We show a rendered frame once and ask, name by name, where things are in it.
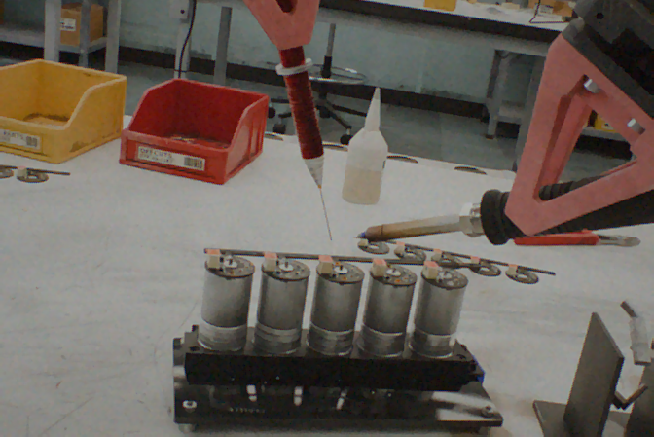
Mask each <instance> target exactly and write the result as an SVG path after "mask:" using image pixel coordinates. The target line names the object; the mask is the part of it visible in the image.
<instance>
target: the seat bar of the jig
mask: <svg viewBox="0 0 654 437"><path fill-rule="evenodd" d="M198 330H199V326H198V325H192V331H191V332H186V331H185V334H184V345H183V356H184V370H185V371H220V372H247V373H262V374H306V375H349V376H391V377H433V378H468V373H469V369H470V364H471V360H470V358H469V356H468V355H467V353H466V352H465V350H464V349H463V347H462V346H461V344H460V342H459V341H458V338H455V341H454V349H453V354H452V355H450V356H448V358H442V359H436V358H429V357H425V356H421V354H419V353H417V352H415V351H413V350H412V349H410V347H409V346H408V342H409V337H410V332H406V336H405V343H404V347H403V352H402V353H401V355H399V356H395V357H380V356H375V355H372V354H369V352H367V351H365V350H363V349H362V348H361V347H360V346H358V345H357V339H358V332H360V330H355V331H354V338H353V344H352V350H351V351H350V352H349V354H346V355H339V356H331V355H324V354H320V353H317V351H315V350H313V349H310V348H309V347H308V346H307V345H306V338H307V330H308V329H307V328H303V329H302V337H301V343H300V348H299V349H297V350H295V351H292V352H288V354H273V352H268V351H265V350H261V349H259V348H257V347H256V346H255V345H254V344H253V333H254V327H253V326H247V333H246V342H245V346H244V347H243V348H241V349H239V350H235V351H216V350H211V349H208V348H206V347H204V346H202V345H201V344H200V343H198Z"/></svg>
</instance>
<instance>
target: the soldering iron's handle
mask: <svg viewBox="0 0 654 437"><path fill-rule="evenodd" d="M609 174H612V173H607V174H602V175H594V176H587V177H584V179H582V180H580V181H577V182H574V181H569V182H566V183H565V182H563V183H559V184H551V185H544V186H540V189H538V192H537V195H538V197H539V198H540V199H541V200H543V201H549V200H553V199H555V198H558V197H561V196H563V194H565V193H568V192H570V191H573V190H575V189H577V188H581V187H583V186H586V185H588V184H590V183H593V182H595V181H597V180H601V179H602V177H605V176H607V175H609ZM509 194H510V191H504V192H501V191H500V190H498V189H489V190H486V191H485V192H483V195H482V197H481V202H480V219H481V224H482V229H483V232H484V235H485V237H487V239H488V240H489V241H490V244H492V245H493V246H500V245H505V244H507V243H508V241H509V239H515V238H524V237H539V236H547V235H555V234H558V235H559V234H564V233H573V232H575V233H576V232H582V231H583V230H587V231H591V232H596V231H605V229H613V228H622V227H630V226H637V225H646V224H654V189H652V190H649V191H646V192H644V193H640V194H637V195H635V196H634V197H632V198H629V199H626V200H622V201H618V202H615V203H613V204H611V205H608V206H605V207H602V208H600V209H596V210H593V211H591V213H588V214H585V215H583V216H580V217H577V218H574V219H571V220H569V221H566V222H564V223H561V224H558V225H556V226H553V227H551V229H548V230H545V231H543V232H540V233H537V234H534V235H531V236H528V235H526V234H525V233H524V232H523V231H522V230H520V229H519V228H518V226H517V225H516V224H515V223H514V222H513V221H512V220H511V219H510V218H509V217H508V216H507V215H506V213H505V207H506V204H507V201H508V199H509Z"/></svg>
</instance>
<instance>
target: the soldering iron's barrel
mask: <svg viewBox="0 0 654 437"><path fill-rule="evenodd" d="M454 232H463V233H464V234H465V235H467V236H468V237H480V236H484V232H483V229H482V224H481V219H480V203H479V202H478V203H474V202H472V203H465V204H464V205H463V206H462V208H461V211H460V213H458V214H451V215H444V216H437V217H429V218H423V219H416V220H409V221H401V222H394V223H382V224H380V225H379V226H372V227H368V229H367V230H366V232H365V236H366V239H367V240H368V241H369V242H371V243H375V242H388V241H391V240H393V239H398V238H407V237H422V236H430V235H439V234H445V233H454Z"/></svg>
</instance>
